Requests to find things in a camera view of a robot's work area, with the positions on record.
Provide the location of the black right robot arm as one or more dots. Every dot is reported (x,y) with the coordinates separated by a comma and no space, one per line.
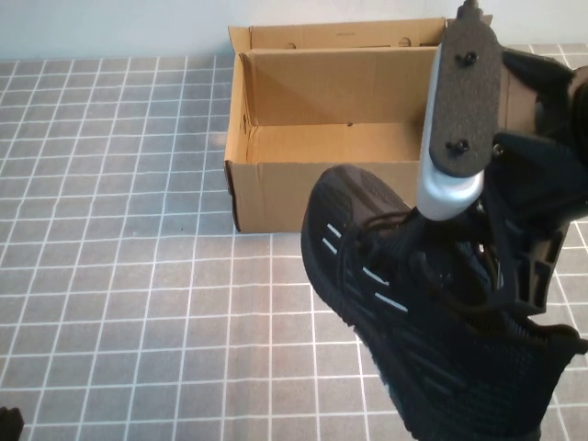
(581,96)

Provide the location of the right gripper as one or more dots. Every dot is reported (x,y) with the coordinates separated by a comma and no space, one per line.
(542,184)

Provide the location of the black knit sneaker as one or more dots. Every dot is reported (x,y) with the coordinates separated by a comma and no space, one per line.
(358,206)

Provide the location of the brown cardboard shoe box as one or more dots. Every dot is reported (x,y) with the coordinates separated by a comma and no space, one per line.
(285,193)

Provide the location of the grey white-checked tablecloth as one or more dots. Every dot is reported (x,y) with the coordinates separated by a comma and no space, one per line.
(115,275)

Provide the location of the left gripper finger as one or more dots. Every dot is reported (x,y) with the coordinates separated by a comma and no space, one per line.
(10,425)

